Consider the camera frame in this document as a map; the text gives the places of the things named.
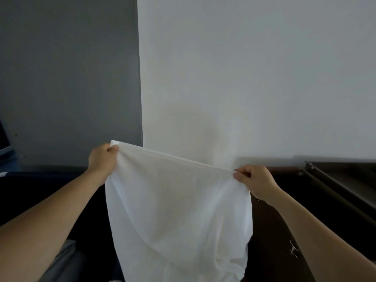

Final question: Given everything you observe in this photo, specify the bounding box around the person's left hand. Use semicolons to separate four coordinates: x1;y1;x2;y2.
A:
87;143;119;185

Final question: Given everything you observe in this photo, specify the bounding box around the person's right hand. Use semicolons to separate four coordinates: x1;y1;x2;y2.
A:
233;164;283;206

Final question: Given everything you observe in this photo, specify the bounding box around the brown housekeeping cart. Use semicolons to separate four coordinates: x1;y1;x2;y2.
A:
244;157;376;282

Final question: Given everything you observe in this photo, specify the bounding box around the white towel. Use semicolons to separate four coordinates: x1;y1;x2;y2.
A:
105;140;254;282

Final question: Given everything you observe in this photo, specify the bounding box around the person's left forearm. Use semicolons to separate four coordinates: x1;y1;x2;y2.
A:
0;170;105;282

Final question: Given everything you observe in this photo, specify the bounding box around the person's right forearm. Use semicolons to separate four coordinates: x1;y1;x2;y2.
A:
269;190;376;282

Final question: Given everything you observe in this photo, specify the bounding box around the grey door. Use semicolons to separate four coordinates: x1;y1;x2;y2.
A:
0;0;144;171

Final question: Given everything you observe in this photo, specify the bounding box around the white pillowcase black piping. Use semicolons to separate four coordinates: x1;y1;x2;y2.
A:
38;239;80;282

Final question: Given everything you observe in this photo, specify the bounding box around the navy laundry hamper white frame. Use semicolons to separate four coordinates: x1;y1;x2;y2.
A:
0;164;124;282

